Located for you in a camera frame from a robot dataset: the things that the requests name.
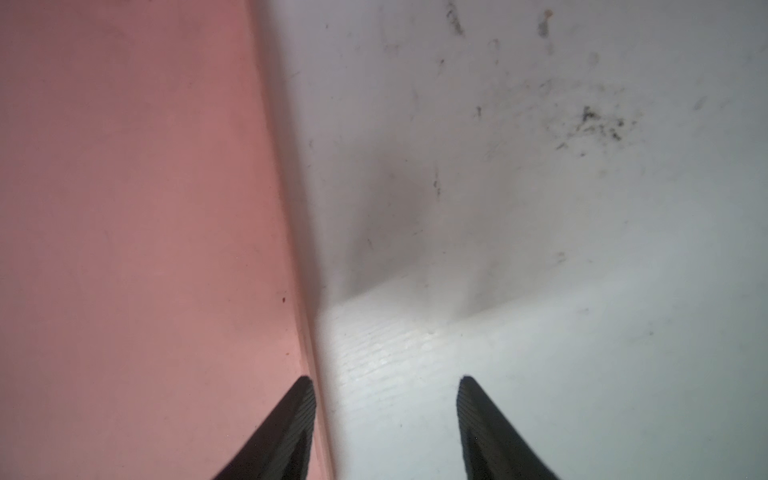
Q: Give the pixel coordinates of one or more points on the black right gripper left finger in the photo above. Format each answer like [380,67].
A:
[280,448]

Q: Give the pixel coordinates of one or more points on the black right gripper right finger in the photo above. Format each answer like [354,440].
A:
[492,448]

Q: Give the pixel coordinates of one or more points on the pink plastic tray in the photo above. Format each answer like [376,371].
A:
[150,311]

